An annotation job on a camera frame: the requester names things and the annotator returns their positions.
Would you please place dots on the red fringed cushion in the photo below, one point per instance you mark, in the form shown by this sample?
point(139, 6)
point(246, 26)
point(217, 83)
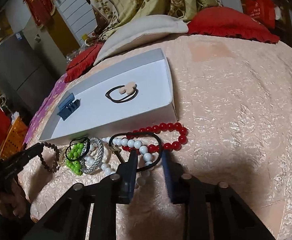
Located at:
point(82, 63)

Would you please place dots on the pink quilted bedspread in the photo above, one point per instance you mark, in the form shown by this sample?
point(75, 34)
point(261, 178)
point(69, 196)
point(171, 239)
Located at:
point(235, 98)

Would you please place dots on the person's left hand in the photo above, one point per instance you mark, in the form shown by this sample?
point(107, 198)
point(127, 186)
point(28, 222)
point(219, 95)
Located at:
point(13, 203)

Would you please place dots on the silver mesh bangle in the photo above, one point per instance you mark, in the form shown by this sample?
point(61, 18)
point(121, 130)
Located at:
point(92, 157)

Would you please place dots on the red hanging decoration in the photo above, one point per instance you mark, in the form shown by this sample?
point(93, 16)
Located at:
point(41, 11)

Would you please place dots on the white shallow box tray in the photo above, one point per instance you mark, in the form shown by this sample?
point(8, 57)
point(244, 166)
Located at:
point(133, 93)

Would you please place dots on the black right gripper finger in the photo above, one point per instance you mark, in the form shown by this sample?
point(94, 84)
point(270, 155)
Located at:
point(172, 174)
point(127, 171)

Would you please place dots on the orange plastic basket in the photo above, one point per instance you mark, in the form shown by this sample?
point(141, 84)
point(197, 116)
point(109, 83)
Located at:
point(13, 142)

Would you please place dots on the red ruffled pillow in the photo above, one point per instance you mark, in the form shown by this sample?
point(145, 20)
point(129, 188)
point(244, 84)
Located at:
point(227, 22)

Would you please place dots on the blue plastic hair claw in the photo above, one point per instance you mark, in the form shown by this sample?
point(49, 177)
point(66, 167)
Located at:
point(68, 106)

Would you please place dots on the dark grey refrigerator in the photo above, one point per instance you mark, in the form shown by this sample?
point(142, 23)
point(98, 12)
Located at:
point(24, 78)

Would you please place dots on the purple floral sheet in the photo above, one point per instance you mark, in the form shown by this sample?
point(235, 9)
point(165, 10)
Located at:
point(48, 99)

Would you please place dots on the cream white pillow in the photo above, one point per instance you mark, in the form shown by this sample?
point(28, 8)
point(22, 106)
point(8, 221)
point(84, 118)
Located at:
point(139, 32)

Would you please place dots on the right gripper jaw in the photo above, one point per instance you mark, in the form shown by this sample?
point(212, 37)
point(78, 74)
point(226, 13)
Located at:
point(20, 159)

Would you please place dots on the red shopping bag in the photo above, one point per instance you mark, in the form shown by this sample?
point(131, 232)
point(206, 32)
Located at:
point(261, 11)

